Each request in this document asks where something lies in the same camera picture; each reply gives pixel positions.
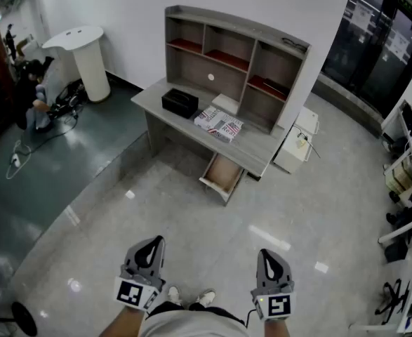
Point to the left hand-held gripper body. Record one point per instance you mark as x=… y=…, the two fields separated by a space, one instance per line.
x=130 y=291

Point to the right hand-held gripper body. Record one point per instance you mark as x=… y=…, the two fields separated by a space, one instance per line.
x=279 y=304

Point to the wooden desk drawer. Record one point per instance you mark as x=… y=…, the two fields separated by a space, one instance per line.
x=223 y=172

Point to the person's right forearm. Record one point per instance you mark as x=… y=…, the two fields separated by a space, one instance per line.
x=277 y=328

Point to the person's left forearm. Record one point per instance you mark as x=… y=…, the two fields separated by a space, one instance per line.
x=121 y=325

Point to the person's white left shoe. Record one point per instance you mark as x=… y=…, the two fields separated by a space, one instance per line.
x=174 y=295

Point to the person's white shoe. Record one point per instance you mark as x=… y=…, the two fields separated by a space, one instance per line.
x=206 y=297
x=174 y=295

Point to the person's black trousers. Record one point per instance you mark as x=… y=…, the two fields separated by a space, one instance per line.
x=198 y=309

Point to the person's light grey shirt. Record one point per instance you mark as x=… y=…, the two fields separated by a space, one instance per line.
x=191 y=326

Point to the person's white right shoe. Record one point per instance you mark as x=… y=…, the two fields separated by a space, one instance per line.
x=206 y=297

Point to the black round stand base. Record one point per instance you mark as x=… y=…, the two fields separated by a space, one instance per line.
x=25 y=319

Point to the black office chair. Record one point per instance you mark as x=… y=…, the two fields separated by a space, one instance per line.
x=395 y=298

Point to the white small cabinet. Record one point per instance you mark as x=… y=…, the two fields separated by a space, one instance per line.
x=291 y=149

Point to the thin black rod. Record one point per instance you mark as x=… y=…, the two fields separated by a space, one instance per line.
x=312 y=147

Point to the grey wooden desk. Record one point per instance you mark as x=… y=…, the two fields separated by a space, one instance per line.
x=247 y=146

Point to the cardboard boxes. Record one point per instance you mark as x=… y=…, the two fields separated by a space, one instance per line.
x=400 y=177

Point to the flag print box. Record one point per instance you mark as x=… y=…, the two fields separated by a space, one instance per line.
x=218 y=123

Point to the black tissue box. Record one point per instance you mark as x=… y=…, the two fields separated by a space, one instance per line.
x=179 y=104

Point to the black equipment on floor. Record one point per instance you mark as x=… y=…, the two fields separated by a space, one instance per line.
x=68 y=97

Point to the white flat box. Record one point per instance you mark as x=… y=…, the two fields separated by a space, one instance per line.
x=225 y=102

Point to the black notebook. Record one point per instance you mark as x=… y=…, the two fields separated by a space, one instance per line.
x=277 y=86

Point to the grey wooden shelf hutch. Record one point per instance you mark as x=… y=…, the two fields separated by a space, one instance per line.
x=191 y=69

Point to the black glasses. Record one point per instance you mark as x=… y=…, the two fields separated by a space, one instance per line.
x=295 y=44

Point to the dark glass door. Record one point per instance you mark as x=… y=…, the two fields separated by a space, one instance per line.
x=374 y=47

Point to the white round pedestal table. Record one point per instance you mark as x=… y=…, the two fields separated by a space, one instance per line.
x=91 y=69

